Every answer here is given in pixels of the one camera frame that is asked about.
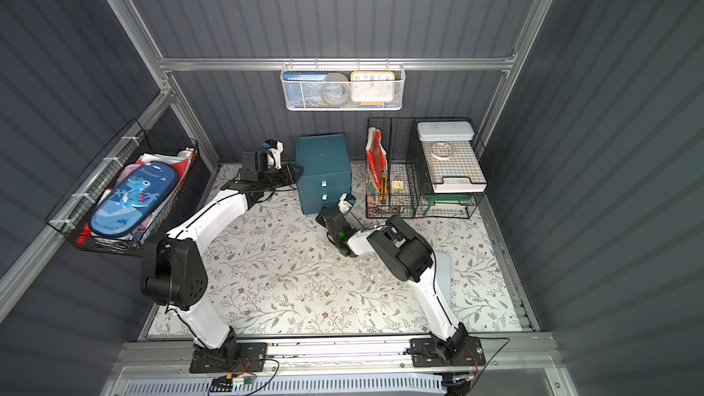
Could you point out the teal drawer cabinet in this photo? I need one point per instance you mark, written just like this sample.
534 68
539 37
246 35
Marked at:
327 171

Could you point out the yellow utility knife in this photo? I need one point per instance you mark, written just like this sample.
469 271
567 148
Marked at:
383 191

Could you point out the grey tape roll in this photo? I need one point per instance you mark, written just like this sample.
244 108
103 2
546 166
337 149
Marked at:
334 90

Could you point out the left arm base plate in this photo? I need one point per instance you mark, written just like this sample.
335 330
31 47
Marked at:
246 356

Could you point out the clear tape roll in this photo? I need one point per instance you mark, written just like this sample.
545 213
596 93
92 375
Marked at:
441 151

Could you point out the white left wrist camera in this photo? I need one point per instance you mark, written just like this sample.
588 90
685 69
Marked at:
273 150

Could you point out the yellow alarm clock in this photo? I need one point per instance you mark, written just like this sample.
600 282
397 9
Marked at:
372 87

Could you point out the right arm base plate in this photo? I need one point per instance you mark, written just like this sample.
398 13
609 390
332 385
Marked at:
428 352

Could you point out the light blue tray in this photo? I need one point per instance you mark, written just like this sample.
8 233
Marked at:
443 270

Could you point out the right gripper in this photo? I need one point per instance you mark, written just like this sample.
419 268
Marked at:
325 217

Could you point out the white box on organizer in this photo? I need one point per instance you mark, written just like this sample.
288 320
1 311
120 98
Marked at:
443 131

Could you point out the blue box in basket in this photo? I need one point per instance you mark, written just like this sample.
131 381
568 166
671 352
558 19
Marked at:
302 89

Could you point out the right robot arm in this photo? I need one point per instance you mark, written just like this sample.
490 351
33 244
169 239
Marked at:
409 257

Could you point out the black wire desk organizer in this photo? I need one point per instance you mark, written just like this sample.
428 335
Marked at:
406 161

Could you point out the checkered notebook tray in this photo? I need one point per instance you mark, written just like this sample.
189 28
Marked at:
462 174

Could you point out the blue dinosaur pencil case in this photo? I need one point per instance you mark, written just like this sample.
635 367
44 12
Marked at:
132 200

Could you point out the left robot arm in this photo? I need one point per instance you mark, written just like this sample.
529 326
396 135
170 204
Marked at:
173 270

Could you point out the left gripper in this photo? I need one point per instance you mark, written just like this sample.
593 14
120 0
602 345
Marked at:
278 176

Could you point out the white hanging wire basket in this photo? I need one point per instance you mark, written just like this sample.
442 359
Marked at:
348 69

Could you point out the black wall wire basket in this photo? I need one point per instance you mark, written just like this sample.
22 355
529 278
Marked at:
133 145

